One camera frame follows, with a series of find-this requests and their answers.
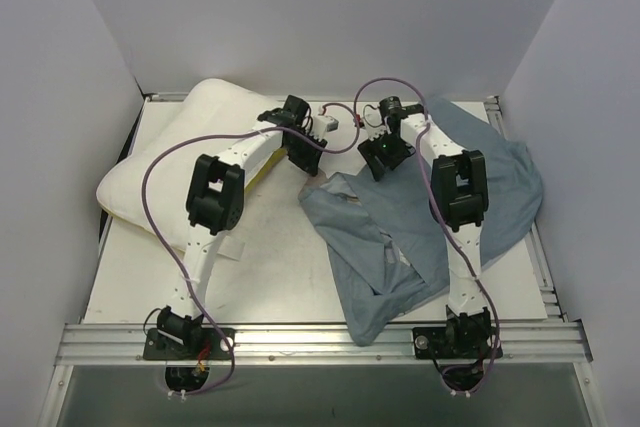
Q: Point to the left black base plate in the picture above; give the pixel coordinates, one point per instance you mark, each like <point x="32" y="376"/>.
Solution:
<point x="186" y="338"/>

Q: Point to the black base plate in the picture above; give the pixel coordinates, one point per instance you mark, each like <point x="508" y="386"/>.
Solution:
<point x="461" y="337"/>
<point x="186" y="338"/>

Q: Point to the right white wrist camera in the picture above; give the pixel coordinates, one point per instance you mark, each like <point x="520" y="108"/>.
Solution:
<point x="374" y="131"/>

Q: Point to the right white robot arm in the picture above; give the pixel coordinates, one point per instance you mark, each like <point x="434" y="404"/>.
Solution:
<point x="458" y="200"/>

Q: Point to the back aluminium rail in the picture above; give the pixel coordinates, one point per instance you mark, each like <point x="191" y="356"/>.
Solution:
<point x="166" y="97"/>

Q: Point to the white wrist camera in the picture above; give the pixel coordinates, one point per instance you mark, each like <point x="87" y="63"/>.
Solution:
<point x="374" y="131"/>
<point x="322" y="125"/>

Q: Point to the blue-grey pillowcase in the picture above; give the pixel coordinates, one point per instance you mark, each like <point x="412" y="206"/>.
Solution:
<point x="387" y="253"/>

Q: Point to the white pillow yellow edge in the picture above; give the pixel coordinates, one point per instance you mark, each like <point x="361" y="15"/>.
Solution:
<point x="213" y="106"/>

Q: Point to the front aluminium rail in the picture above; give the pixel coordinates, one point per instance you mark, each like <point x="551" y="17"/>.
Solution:
<point x="329" y="344"/>

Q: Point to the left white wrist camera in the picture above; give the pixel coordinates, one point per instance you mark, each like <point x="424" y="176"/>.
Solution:
<point x="322" y="125"/>

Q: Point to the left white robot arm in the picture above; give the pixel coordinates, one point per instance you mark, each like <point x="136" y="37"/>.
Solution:
<point x="214" y="204"/>

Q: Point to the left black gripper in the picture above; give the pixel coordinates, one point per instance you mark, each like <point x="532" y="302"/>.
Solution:
<point x="305" y="156"/>

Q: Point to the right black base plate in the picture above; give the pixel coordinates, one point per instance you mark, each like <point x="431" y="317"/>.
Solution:
<point x="461" y="337"/>

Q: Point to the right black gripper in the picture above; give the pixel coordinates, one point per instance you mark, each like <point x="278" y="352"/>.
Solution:
<point x="382" y="158"/>

